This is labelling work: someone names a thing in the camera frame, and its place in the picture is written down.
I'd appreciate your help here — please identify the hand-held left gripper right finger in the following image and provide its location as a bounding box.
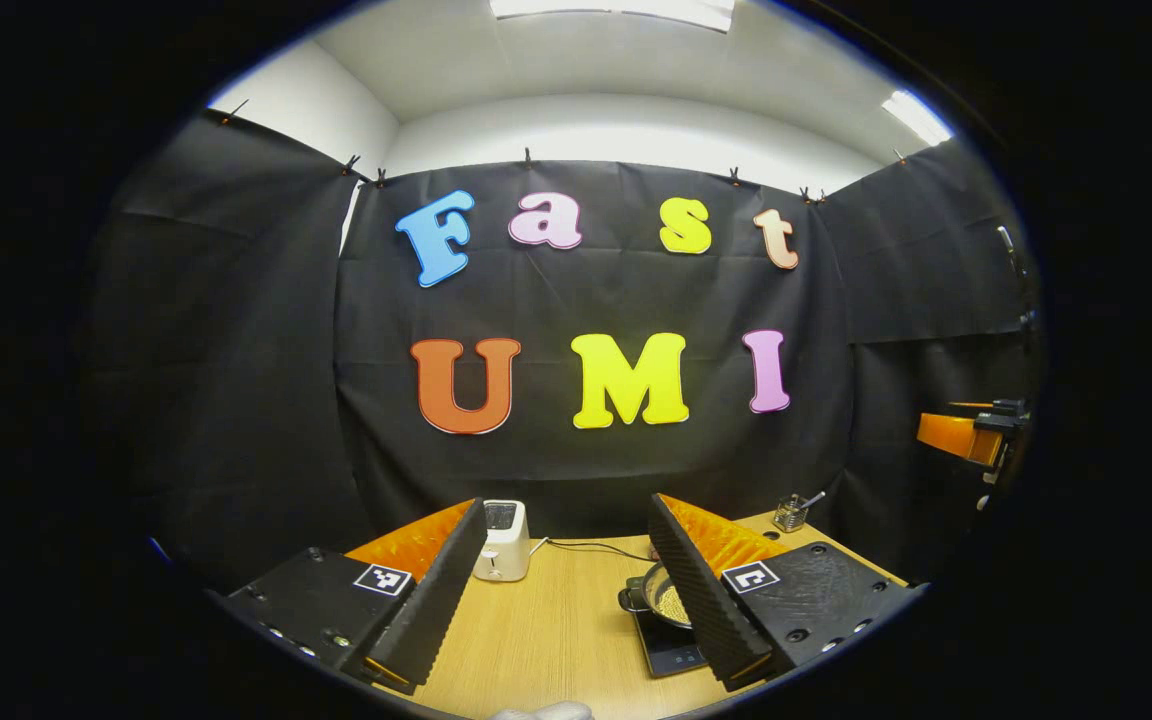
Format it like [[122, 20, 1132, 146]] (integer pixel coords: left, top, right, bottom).
[[648, 492, 929, 693]]

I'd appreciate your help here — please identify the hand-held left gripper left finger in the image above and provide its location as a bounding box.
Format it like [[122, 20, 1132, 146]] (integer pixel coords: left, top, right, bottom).
[[206, 497, 489, 696]]

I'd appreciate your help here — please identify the black induction cooktop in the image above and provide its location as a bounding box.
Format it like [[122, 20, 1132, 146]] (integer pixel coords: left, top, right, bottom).
[[631, 605, 709, 679]]

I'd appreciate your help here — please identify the steel pot with black handles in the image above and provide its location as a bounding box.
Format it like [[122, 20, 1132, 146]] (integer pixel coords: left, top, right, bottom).
[[618, 562, 694, 631]]

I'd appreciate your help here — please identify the white toaster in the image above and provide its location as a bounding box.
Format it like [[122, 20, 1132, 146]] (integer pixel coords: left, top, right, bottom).
[[472, 499, 532, 583]]

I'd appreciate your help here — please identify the ceiling light panel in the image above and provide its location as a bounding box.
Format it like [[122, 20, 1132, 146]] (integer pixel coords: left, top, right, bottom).
[[881, 90, 955, 148], [489, 0, 737, 33]]

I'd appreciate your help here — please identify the row of black cloth clips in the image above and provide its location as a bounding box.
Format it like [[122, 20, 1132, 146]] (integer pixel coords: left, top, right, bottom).
[[221, 98, 909, 206]]

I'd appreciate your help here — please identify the black power cable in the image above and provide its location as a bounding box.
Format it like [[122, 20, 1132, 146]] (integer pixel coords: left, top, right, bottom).
[[544, 538, 659, 563]]

